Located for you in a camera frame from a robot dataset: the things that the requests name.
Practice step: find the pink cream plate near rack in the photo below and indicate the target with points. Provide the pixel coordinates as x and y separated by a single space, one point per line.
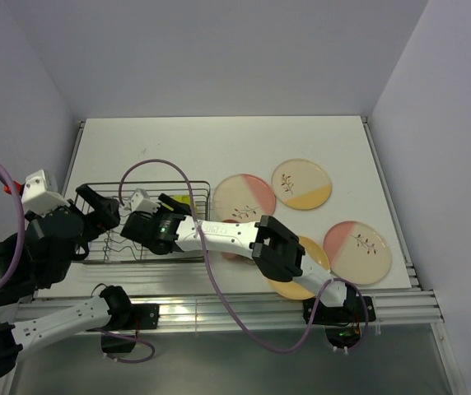
243 198

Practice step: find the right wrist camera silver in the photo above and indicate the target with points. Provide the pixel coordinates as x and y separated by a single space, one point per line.
140 200

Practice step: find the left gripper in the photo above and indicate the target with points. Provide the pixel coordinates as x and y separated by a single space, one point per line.
100 204

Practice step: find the plain yellow bear plate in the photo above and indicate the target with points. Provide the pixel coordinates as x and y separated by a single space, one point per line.
292 290

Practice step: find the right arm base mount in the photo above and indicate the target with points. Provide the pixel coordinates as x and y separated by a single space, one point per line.
343 326

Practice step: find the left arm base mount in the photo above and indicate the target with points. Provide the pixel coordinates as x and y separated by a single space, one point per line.
143 317

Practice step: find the pink cream plate right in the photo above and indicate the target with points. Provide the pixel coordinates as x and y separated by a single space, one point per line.
357 253

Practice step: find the black wire dish rack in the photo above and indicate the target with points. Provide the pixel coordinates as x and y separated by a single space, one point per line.
112 248

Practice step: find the small speckled ceramic cup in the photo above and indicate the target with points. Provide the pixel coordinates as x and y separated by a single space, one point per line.
246 260

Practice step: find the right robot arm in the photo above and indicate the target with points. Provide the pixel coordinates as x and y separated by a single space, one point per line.
276 251

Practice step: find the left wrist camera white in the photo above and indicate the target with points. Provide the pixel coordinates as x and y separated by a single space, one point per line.
40 193

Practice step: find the lime green bowl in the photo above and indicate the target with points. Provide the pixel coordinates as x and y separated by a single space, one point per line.
184 200

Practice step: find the yellow cream leaf plate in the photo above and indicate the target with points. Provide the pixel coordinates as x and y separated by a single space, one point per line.
301 184

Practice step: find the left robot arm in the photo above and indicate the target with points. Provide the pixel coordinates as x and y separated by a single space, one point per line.
21 277

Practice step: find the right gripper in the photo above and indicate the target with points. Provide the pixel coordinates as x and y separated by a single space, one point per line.
182 208

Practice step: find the pink plastic cup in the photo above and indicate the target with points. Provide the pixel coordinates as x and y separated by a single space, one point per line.
226 255

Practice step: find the aluminium table edge rail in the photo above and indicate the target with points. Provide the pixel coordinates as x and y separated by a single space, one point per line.
256 311

